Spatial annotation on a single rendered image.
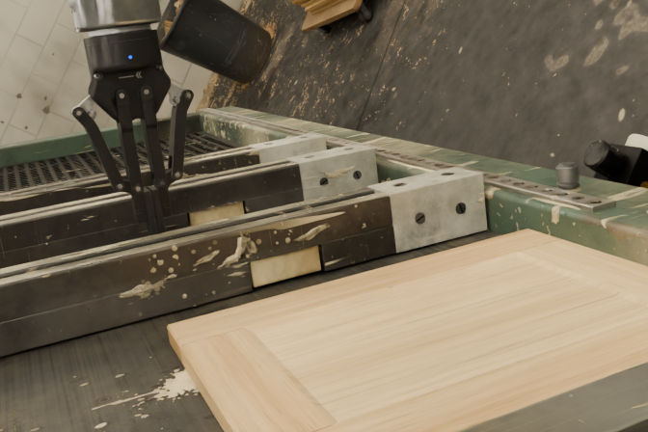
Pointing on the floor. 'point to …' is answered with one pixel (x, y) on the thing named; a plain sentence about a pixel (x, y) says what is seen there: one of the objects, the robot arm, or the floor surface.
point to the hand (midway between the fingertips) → (154, 219)
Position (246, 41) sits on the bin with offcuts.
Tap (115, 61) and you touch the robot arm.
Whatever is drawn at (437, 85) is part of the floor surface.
